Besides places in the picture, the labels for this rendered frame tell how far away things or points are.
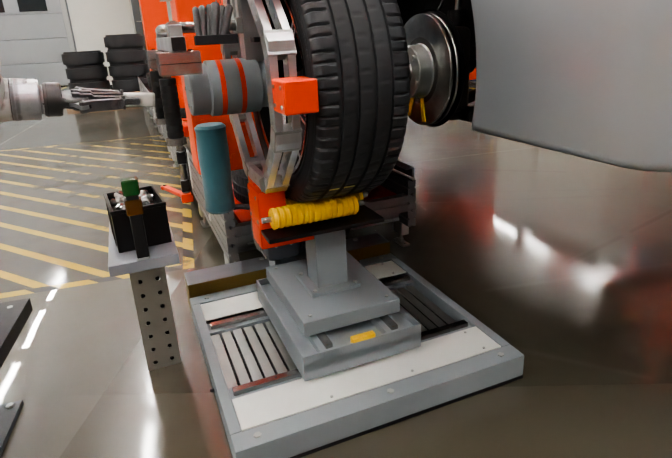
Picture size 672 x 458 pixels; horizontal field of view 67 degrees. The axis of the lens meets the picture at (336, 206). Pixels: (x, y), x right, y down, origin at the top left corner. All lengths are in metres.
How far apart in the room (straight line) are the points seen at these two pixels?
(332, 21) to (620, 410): 1.22
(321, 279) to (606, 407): 0.84
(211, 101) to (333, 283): 0.66
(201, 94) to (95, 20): 11.20
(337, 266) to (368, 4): 0.77
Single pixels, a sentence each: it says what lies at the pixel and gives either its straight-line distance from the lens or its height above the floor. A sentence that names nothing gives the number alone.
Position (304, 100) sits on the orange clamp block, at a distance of 1.07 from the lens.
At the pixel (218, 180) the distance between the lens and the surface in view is 1.51.
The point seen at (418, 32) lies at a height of 0.96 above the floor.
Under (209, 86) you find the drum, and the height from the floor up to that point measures 0.86.
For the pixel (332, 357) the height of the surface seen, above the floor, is 0.14.
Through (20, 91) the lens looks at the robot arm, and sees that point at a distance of 1.28.
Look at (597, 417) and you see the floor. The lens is 1.58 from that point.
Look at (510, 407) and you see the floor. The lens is 1.54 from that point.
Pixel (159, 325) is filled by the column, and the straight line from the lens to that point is 1.70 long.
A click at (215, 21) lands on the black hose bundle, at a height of 1.01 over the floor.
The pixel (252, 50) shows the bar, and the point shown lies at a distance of 1.38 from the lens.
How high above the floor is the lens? 0.98
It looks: 19 degrees down
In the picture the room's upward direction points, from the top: 3 degrees counter-clockwise
